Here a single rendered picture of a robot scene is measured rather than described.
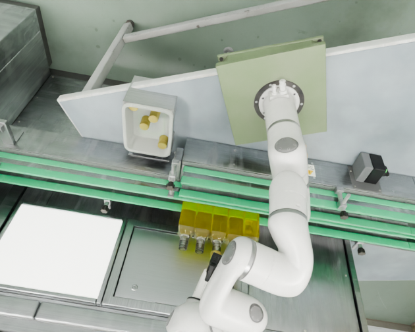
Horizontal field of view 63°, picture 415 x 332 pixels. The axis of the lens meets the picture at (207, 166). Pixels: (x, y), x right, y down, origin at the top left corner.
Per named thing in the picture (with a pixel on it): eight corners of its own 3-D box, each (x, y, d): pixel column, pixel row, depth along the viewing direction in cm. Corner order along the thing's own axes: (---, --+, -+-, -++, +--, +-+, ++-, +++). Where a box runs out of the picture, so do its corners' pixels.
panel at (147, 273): (21, 204, 135) (-28, 286, 112) (19, 199, 133) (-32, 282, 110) (242, 240, 138) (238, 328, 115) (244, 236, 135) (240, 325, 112)
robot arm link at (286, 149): (300, 113, 90) (309, 153, 79) (303, 149, 99) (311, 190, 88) (263, 119, 93) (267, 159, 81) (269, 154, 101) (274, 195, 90)
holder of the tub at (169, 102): (131, 144, 136) (126, 157, 131) (128, 87, 116) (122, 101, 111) (172, 151, 137) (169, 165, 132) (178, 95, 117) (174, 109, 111)
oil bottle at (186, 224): (185, 192, 135) (176, 239, 120) (186, 184, 131) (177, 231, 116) (199, 195, 135) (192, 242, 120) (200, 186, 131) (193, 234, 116)
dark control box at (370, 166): (350, 165, 132) (355, 181, 126) (360, 150, 126) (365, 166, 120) (371, 168, 132) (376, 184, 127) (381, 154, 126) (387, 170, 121)
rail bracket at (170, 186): (170, 180, 129) (163, 206, 121) (172, 149, 117) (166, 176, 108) (178, 181, 129) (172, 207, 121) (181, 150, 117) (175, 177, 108)
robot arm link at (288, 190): (309, 207, 70) (312, 249, 80) (305, 134, 86) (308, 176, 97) (263, 208, 73) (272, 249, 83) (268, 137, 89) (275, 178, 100)
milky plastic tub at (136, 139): (130, 135, 132) (124, 151, 126) (128, 87, 116) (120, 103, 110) (173, 143, 133) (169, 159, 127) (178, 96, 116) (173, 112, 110)
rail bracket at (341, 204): (331, 188, 125) (336, 219, 115) (339, 176, 119) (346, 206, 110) (342, 190, 125) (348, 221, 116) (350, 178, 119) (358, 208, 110)
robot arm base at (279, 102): (255, 79, 101) (258, 108, 90) (298, 72, 99) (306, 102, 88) (260, 120, 112) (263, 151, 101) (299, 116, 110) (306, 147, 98)
